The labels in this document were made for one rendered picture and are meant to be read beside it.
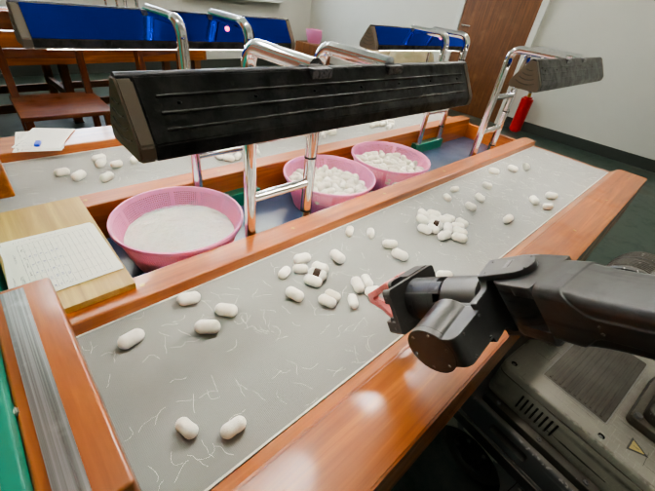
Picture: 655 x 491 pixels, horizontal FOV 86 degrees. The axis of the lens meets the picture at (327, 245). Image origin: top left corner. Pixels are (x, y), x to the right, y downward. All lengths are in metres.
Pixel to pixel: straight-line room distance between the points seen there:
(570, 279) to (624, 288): 0.04
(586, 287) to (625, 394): 0.85
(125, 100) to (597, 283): 0.43
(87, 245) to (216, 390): 0.37
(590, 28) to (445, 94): 4.60
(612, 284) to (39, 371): 0.52
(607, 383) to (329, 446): 0.86
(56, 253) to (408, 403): 0.61
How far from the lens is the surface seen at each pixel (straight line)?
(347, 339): 0.59
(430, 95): 0.67
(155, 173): 1.07
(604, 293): 0.35
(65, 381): 0.44
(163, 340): 0.60
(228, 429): 0.49
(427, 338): 0.39
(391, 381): 0.53
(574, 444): 1.09
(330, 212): 0.84
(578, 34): 5.29
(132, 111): 0.38
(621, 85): 5.22
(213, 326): 0.58
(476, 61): 5.57
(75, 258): 0.73
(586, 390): 1.13
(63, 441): 0.40
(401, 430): 0.50
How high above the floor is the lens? 1.19
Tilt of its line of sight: 36 degrees down
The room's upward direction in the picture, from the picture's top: 8 degrees clockwise
